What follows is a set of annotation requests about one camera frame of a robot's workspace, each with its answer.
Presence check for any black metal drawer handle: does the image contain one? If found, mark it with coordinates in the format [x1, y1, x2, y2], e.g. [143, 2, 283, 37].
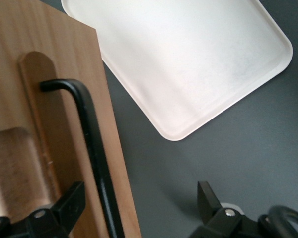
[40, 79, 126, 238]

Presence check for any white rounded plastic tray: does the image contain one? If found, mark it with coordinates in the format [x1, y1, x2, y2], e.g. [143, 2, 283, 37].
[61, 0, 294, 142]

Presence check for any wooden drawer front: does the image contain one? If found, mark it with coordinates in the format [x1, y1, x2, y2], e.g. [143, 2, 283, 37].
[0, 0, 142, 238]

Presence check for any black cable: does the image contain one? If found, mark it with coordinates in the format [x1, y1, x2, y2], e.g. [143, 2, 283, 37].
[267, 205, 298, 238]

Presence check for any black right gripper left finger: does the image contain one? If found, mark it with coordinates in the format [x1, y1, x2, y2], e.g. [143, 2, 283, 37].
[0, 181, 87, 238]

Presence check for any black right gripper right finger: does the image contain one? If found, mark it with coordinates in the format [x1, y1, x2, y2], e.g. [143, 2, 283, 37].
[188, 180, 298, 238]

